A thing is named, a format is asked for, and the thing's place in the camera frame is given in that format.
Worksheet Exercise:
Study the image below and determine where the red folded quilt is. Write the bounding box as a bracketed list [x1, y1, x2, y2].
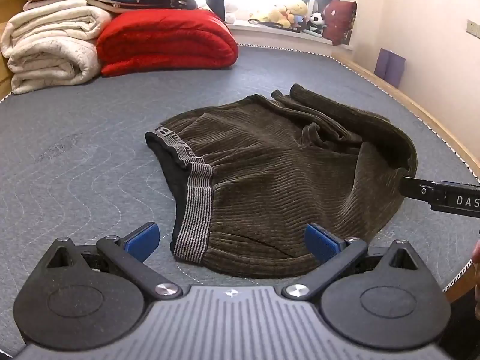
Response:
[96, 8, 239, 77]

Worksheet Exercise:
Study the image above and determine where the white plush toy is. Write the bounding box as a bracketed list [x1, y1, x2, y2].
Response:
[224, 0, 251, 24]

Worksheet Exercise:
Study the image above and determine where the cream fleece folded blanket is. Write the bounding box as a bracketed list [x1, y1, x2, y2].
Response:
[0, 0, 114, 59]

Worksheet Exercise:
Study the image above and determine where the yellow plush toy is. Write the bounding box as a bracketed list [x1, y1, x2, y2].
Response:
[248, 0, 309, 29]

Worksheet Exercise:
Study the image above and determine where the panda plush toy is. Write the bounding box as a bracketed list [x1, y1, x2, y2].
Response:
[305, 12, 326, 33]

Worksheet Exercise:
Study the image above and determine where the cream speckled folded quilt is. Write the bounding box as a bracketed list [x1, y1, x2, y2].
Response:
[7, 37, 103, 95]

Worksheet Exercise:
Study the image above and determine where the dark red flowered pillow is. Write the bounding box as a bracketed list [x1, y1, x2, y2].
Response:
[322, 0, 358, 46]

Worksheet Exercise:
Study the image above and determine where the white window sill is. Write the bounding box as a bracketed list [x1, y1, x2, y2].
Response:
[225, 20, 357, 51]

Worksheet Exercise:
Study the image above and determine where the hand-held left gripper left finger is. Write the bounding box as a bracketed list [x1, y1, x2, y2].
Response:
[44, 222, 184, 301]

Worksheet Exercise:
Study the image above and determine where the wooden bed frame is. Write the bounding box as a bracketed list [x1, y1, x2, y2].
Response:
[0, 0, 480, 304]

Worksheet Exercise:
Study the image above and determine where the purple folder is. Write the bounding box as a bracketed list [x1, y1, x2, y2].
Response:
[375, 48, 407, 88]

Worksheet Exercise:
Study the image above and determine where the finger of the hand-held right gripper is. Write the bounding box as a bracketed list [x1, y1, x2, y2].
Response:
[399, 174, 434, 201]

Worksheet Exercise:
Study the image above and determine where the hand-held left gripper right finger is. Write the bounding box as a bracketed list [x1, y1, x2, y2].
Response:
[281, 223, 422, 302]

